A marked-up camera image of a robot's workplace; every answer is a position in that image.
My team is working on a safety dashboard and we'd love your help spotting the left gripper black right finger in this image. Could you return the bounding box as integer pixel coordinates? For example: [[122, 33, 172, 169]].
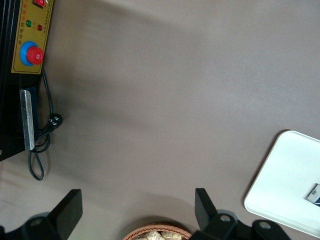
[[190, 187, 291, 240]]

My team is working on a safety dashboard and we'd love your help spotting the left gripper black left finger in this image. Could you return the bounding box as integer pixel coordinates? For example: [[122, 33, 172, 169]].
[[0, 188, 84, 240]]

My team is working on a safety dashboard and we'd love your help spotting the beige plastic tray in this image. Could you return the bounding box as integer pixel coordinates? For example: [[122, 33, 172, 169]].
[[243, 129, 320, 238]]

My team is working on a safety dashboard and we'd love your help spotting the clear nut brittle packet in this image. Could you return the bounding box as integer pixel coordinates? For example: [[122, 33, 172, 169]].
[[139, 230, 163, 240], [161, 231, 182, 240]]

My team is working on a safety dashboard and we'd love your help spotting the round brown wicker basket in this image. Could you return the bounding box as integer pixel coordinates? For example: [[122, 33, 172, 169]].
[[121, 223, 194, 240]]

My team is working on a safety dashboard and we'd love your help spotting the small black drink carton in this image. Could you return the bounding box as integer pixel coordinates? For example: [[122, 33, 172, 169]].
[[304, 182, 320, 206]]

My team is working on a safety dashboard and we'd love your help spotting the yellow black control box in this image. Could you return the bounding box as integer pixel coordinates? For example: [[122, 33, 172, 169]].
[[0, 0, 55, 162]]

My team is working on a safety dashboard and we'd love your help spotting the black power cable with plug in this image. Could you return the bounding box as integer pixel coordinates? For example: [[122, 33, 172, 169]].
[[27, 66, 64, 181]]

